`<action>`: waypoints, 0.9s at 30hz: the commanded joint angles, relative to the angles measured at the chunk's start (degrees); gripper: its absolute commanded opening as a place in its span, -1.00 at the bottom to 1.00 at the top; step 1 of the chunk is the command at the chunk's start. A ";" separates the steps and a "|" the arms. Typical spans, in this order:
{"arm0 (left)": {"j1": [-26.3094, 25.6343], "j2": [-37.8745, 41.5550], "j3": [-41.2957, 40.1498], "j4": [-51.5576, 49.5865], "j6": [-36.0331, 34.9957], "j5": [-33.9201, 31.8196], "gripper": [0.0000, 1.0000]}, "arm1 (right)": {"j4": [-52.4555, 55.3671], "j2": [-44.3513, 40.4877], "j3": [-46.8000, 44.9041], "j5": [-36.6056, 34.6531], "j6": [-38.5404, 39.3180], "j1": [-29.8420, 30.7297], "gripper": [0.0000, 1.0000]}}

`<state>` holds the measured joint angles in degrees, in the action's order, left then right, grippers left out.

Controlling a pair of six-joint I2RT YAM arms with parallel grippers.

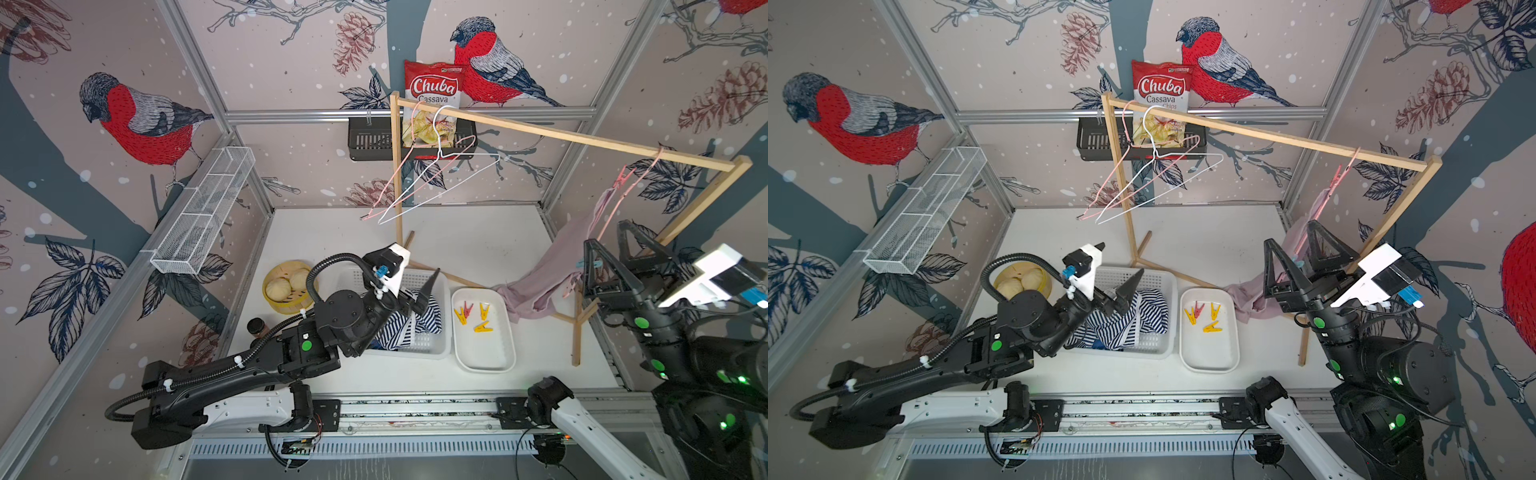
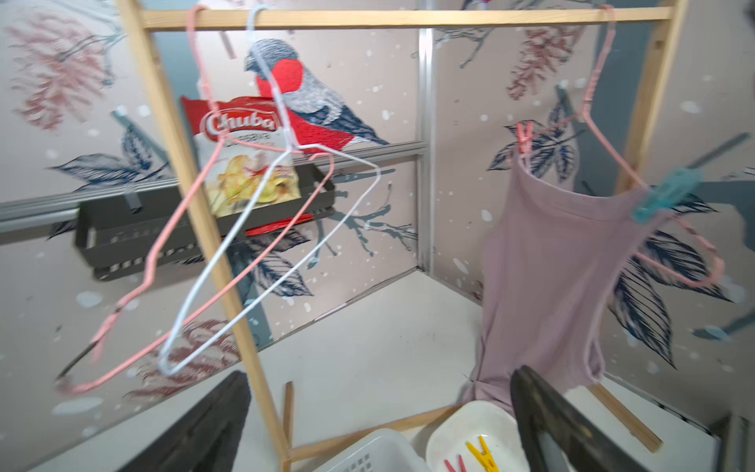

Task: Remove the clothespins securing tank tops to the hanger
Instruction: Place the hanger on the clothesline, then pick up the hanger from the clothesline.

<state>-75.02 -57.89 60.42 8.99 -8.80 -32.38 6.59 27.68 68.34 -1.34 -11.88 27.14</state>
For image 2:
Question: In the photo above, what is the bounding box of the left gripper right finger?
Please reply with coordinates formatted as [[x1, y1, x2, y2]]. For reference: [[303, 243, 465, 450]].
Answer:
[[510, 366, 645, 472]]

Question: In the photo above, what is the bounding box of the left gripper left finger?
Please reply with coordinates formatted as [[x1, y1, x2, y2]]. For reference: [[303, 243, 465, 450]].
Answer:
[[121, 372, 252, 472]]

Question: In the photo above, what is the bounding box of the pink tank top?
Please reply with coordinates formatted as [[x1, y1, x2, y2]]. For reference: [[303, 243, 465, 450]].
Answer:
[[462, 157, 672, 412]]

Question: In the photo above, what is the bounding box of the teal clothespin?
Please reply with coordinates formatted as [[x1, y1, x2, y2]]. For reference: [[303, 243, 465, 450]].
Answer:
[[631, 167, 703, 224]]

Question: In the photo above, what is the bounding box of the white hanger with striped top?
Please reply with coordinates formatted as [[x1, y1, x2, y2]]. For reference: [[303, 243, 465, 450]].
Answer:
[[156, 3, 383, 378]]

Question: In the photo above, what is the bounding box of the red clothespin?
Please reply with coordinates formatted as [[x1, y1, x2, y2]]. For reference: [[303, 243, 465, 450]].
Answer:
[[444, 454, 467, 472], [516, 120, 534, 157]]

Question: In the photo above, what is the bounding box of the pink hanger with blue top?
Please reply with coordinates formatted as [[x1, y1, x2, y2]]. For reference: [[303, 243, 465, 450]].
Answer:
[[55, 5, 302, 395]]

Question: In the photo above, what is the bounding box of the yellow clothespin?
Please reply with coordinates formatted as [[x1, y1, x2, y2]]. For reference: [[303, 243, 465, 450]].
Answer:
[[465, 436, 499, 472]]

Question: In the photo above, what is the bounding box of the white plastic tray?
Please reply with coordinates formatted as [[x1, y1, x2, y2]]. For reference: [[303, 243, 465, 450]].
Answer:
[[425, 401, 530, 472]]

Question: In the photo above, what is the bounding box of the white perforated plastic basket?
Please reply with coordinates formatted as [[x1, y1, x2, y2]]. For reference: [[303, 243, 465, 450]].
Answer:
[[316, 429, 430, 472]]

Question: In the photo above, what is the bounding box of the cassava chips bag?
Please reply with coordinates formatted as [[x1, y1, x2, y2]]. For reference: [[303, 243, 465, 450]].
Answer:
[[181, 96, 301, 216]]

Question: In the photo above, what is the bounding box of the wooden clothes rack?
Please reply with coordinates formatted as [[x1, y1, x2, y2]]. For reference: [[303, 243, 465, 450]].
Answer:
[[117, 1, 688, 471]]

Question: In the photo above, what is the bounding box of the black wall basket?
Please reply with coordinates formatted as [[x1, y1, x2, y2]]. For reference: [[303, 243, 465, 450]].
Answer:
[[74, 164, 336, 281]]

